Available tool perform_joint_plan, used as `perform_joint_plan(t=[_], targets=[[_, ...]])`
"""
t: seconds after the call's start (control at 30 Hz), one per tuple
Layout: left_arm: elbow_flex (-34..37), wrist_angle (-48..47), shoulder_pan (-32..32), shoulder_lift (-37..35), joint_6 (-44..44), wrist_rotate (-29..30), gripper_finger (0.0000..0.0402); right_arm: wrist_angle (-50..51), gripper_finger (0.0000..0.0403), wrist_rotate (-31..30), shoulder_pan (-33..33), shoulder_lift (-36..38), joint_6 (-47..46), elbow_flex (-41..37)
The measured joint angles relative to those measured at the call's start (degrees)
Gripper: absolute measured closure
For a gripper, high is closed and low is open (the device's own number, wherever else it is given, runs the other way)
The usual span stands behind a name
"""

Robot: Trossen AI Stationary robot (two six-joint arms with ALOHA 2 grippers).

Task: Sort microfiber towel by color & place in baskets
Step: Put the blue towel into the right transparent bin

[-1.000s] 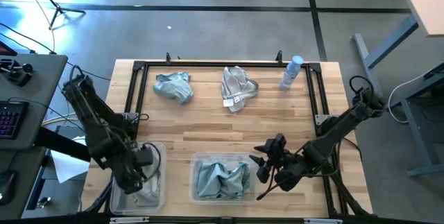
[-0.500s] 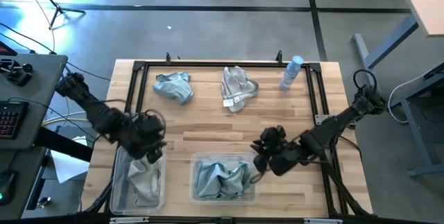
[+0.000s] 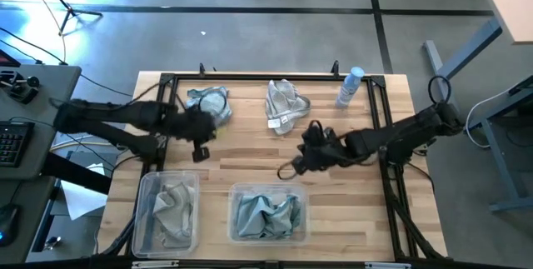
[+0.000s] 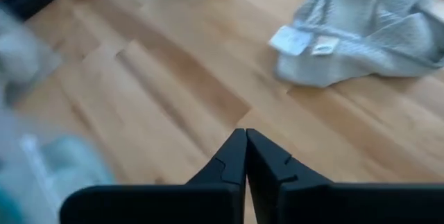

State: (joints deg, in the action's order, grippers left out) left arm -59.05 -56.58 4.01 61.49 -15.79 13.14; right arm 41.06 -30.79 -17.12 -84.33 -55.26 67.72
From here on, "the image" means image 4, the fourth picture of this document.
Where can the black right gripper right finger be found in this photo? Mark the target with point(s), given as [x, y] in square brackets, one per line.
[270, 168]

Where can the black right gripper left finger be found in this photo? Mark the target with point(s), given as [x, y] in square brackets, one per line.
[225, 168]

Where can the grey towel teal edging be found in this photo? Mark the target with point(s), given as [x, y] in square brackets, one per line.
[73, 161]

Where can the white microfiber towel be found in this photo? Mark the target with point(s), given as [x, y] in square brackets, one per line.
[364, 26]
[15, 52]

